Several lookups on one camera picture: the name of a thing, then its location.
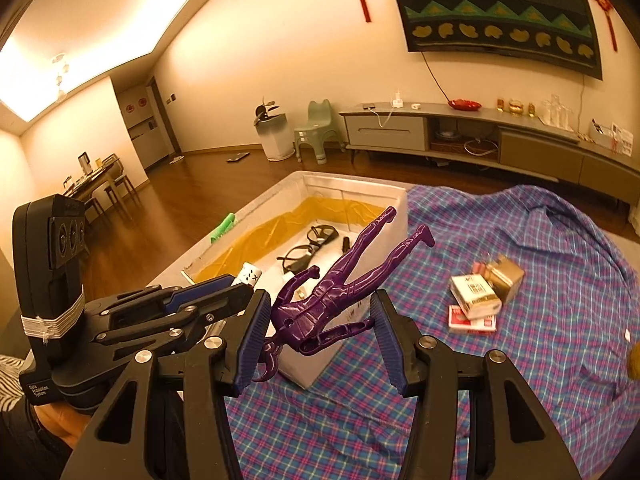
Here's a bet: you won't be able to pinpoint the purple action figure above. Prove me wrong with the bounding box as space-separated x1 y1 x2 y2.
255 206 435 382

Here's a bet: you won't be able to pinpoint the black eyeglasses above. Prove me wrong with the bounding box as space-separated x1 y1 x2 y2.
277 224 338 274

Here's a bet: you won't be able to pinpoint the person's left hand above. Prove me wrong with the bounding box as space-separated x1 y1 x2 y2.
34 401 91 450

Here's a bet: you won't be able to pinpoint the red playing card pack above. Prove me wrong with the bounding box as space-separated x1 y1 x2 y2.
448 306 497 334

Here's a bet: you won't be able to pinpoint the green phone stand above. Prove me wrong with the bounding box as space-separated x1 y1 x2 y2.
208 212 235 243

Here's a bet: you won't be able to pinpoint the white carton box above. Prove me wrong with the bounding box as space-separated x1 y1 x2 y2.
449 274 502 320

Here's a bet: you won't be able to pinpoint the pink binder clip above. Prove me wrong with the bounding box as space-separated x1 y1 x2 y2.
472 261 487 275

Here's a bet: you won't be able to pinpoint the gold metal box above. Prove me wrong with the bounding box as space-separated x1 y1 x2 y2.
483 255 525 306

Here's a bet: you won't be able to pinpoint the blue plaid shirt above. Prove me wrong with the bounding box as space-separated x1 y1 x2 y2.
227 185 639 479

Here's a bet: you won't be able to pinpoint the white foam box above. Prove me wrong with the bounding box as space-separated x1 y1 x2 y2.
146 169 411 391

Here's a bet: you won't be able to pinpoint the dining table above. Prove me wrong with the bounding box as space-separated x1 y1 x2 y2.
63 154 127 212

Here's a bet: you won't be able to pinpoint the black remote on floor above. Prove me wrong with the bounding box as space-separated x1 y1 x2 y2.
227 152 250 164

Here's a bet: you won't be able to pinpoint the dining chair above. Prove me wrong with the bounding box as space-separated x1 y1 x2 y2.
103 154 137 205

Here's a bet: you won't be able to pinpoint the white trash bin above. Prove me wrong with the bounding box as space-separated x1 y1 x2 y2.
255 114 295 162

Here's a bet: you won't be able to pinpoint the potted plant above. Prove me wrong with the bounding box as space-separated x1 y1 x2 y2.
254 101 279 126

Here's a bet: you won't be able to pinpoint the green plastic chair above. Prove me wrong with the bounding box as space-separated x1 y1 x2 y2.
294 99 346 165

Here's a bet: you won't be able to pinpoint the gold foil bag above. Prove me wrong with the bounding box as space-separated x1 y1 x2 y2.
626 342 640 382

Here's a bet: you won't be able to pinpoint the grey tv cabinet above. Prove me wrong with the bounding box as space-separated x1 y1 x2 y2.
341 103 639 206

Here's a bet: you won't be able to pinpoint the red dish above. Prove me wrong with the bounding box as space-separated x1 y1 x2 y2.
448 99 482 112

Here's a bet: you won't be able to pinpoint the white charger on cabinet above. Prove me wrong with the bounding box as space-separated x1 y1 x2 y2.
392 91 404 110

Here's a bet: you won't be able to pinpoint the glass cups set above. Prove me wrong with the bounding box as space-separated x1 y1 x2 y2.
537 94 574 131

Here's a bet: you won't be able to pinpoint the red chinese knot right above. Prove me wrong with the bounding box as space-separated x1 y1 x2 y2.
594 0 618 52

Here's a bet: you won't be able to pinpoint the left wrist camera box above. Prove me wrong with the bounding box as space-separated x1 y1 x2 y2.
13 194 85 366

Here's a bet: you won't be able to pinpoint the wall television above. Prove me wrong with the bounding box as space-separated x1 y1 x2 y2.
396 0 602 79

